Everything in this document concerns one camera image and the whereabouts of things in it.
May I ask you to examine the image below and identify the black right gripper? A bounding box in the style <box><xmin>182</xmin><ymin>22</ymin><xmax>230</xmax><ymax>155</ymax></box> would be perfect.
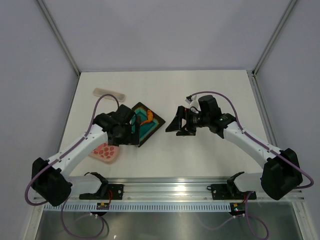
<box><xmin>166</xmin><ymin>105</ymin><xmax>211</xmax><ymax>136</ymax></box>

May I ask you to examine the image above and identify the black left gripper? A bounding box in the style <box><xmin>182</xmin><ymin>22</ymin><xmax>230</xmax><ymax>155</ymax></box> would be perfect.
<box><xmin>108</xmin><ymin>122</ymin><xmax>139</xmax><ymax>147</ymax></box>

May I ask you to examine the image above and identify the pink lunch box lid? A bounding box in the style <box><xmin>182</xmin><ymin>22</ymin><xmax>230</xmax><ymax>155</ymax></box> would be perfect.
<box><xmin>91</xmin><ymin>143</ymin><xmax>120</xmax><ymax>155</ymax></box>

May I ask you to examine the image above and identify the pink lunch box base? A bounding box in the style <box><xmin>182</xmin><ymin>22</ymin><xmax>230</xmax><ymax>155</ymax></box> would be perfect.
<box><xmin>89</xmin><ymin>151</ymin><xmax>119</xmax><ymax>164</ymax></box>

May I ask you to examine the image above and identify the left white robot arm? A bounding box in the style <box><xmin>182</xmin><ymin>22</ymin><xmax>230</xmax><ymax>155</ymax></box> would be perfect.
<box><xmin>27</xmin><ymin>110</ymin><xmax>140</xmax><ymax>207</ymax></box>

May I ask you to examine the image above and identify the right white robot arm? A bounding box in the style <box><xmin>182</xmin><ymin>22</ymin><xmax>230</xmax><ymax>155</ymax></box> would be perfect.
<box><xmin>165</xmin><ymin>106</ymin><xmax>303</xmax><ymax>200</ymax></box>

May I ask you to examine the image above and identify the black teal square plate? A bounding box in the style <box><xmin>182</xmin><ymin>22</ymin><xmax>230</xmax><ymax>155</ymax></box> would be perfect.
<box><xmin>132</xmin><ymin>102</ymin><xmax>166</xmax><ymax>147</ymax></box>

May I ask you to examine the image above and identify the orange fried chicken piece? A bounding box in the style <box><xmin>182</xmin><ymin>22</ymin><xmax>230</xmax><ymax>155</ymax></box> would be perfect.
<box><xmin>140</xmin><ymin>109</ymin><xmax>154</xmax><ymax>126</ymax></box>

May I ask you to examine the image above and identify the beige cutlery case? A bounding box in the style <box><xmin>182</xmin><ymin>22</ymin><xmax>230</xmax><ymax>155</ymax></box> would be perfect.
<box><xmin>92</xmin><ymin>88</ymin><xmax>126</xmax><ymax>103</ymax></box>

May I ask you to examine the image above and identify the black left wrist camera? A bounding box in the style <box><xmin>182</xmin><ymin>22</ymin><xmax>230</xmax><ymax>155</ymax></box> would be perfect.
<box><xmin>111</xmin><ymin>104</ymin><xmax>134</xmax><ymax>125</ymax></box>

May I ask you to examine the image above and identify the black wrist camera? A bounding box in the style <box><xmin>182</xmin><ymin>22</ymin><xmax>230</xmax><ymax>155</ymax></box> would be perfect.
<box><xmin>111</xmin><ymin>104</ymin><xmax>134</xmax><ymax>125</ymax></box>
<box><xmin>185</xmin><ymin>95</ymin><xmax>222</xmax><ymax>117</ymax></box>

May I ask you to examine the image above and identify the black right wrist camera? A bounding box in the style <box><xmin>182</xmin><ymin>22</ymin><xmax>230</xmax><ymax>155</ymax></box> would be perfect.
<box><xmin>185</xmin><ymin>95</ymin><xmax>222</xmax><ymax>117</ymax></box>

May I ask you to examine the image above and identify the aluminium mounting rail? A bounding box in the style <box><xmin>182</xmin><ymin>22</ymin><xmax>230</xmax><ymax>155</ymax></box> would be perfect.
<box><xmin>33</xmin><ymin>176</ymin><xmax>306</xmax><ymax>202</ymax></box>

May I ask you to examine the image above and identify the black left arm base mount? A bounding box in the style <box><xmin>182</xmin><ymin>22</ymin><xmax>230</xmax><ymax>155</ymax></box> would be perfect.
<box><xmin>79</xmin><ymin>183</ymin><xmax>124</xmax><ymax>200</ymax></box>

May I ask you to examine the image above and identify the white slotted cable duct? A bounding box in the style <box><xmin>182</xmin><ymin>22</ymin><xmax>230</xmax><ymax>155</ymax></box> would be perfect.
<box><xmin>44</xmin><ymin>201</ymin><xmax>231</xmax><ymax>213</ymax></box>

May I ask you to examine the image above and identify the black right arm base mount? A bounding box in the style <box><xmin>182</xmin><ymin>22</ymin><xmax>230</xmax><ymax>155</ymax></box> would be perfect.
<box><xmin>206</xmin><ymin>183</ymin><xmax>249</xmax><ymax>200</ymax></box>

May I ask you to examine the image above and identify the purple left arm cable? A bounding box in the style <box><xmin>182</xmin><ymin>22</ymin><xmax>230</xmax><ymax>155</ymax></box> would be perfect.
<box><xmin>25</xmin><ymin>93</ymin><xmax>121</xmax><ymax>238</ymax></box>

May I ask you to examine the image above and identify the left aluminium frame post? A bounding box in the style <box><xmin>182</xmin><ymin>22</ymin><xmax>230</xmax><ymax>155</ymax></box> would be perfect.
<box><xmin>34</xmin><ymin>0</ymin><xmax>81</xmax><ymax>78</ymax></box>

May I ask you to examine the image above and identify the aluminium frame post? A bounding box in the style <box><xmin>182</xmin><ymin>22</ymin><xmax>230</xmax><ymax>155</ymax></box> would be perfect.
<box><xmin>251</xmin><ymin>0</ymin><xmax>300</xmax><ymax>77</ymax></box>
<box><xmin>34</xmin><ymin>0</ymin><xmax>81</xmax><ymax>78</ymax></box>

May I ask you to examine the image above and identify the right aluminium frame post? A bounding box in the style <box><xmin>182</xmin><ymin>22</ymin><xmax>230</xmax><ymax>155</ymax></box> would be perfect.
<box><xmin>251</xmin><ymin>0</ymin><xmax>300</xmax><ymax>77</ymax></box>

